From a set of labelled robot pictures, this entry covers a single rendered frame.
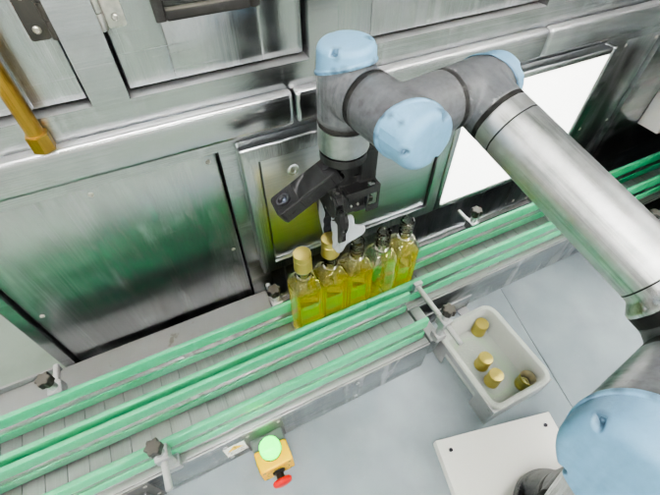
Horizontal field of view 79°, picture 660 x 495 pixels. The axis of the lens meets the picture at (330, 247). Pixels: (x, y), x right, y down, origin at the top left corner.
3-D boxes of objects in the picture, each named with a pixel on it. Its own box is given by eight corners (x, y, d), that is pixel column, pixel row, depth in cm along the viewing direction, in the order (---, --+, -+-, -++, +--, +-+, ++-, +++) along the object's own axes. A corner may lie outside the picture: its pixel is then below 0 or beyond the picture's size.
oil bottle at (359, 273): (357, 298, 99) (361, 241, 83) (367, 315, 96) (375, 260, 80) (336, 305, 98) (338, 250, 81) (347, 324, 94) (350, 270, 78)
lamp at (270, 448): (277, 433, 84) (275, 429, 82) (285, 455, 81) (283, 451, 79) (256, 444, 83) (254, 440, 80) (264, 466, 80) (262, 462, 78)
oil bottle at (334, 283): (335, 305, 98) (336, 249, 81) (346, 324, 95) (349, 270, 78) (314, 314, 96) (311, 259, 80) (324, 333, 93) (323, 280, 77)
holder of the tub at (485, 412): (467, 304, 113) (474, 289, 107) (538, 392, 97) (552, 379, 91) (415, 328, 108) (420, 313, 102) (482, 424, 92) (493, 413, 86)
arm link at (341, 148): (331, 143, 52) (306, 112, 57) (331, 171, 56) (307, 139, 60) (381, 129, 54) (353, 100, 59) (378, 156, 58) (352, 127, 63)
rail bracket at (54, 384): (85, 376, 87) (52, 349, 77) (87, 405, 83) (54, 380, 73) (65, 384, 86) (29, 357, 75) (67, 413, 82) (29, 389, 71)
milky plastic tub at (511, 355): (479, 318, 110) (489, 302, 103) (540, 392, 97) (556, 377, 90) (427, 344, 105) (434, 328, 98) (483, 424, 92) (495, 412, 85)
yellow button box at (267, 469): (283, 435, 91) (280, 425, 85) (296, 468, 86) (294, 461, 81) (253, 450, 89) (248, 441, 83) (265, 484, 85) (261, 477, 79)
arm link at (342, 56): (342, 62, 43) (301, 34, 48) (340, 147, 52) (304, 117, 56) (397, 44, 46) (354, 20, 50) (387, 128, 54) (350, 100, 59)
